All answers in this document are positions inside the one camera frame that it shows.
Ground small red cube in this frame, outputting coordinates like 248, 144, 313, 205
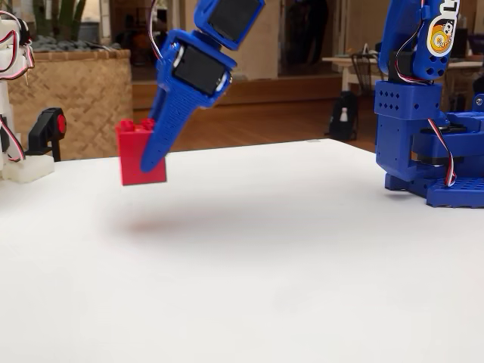
114, 117, 168, 187

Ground wicker planter basket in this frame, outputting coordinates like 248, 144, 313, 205
6, 48, 134, 161

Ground black clamp with red button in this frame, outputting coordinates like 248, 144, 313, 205
23, 107, 68, 163

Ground white background table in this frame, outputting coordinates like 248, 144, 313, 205
321, 54, 484, 94

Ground green plants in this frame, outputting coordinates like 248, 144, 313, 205
29, 0, 122, 52

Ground black backpack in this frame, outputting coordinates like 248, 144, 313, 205
324, 91, 359, 141

